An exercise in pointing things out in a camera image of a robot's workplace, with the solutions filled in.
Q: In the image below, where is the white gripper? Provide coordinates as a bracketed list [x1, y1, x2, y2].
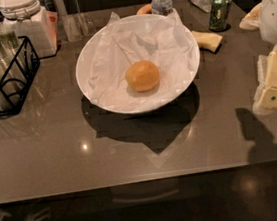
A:
[239, 0, 277, 115]

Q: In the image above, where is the orange fruit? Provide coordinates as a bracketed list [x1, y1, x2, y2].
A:
[125, 60, 160, 92]

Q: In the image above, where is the orange object behind bowl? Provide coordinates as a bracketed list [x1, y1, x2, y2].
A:
[137, 4, 152, 15]

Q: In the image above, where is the white bowl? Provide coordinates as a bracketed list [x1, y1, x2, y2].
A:
[68, 7, 207, 122]

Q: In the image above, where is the green soda can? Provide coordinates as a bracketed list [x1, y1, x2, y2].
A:
[209, 0, 233, 32]

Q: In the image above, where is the white paper liner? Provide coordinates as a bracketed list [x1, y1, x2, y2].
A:
[79, 2, 206, 114]

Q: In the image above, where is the upright clear water bottle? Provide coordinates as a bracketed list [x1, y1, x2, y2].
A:
[151, 0, 173, 16]

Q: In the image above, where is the white ceramic lidded jar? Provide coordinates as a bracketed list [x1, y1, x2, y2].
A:
[0, 0, 58, 58]

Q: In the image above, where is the black wire rack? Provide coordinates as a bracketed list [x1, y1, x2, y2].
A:
[0, 36, 40, 116]

